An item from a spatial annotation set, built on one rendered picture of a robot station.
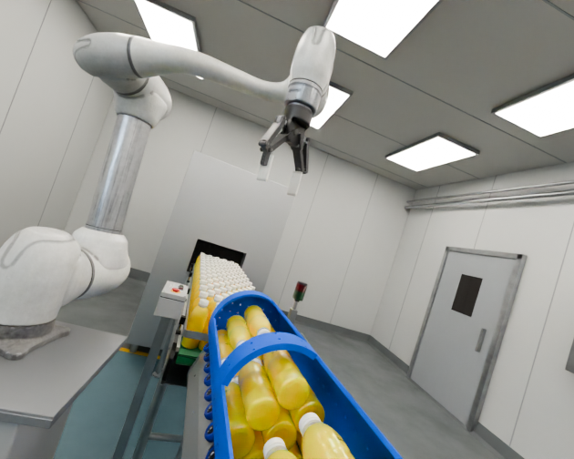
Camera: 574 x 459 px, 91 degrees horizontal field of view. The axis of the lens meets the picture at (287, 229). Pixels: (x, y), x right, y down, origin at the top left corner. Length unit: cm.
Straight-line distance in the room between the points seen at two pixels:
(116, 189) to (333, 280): 518
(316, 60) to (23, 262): 83
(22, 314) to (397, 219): 610
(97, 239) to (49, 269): 19
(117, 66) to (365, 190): 548
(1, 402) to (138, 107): 79
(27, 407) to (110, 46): 82
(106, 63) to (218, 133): 472
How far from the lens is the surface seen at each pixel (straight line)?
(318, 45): 82
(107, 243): 102
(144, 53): 93
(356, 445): 72
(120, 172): 104
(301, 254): 559
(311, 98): 77
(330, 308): 600
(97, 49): 99
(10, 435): 91
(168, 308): 129
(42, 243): 88
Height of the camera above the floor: 145
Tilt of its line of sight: 2 degrees up
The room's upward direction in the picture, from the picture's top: 18 degrees clockwise
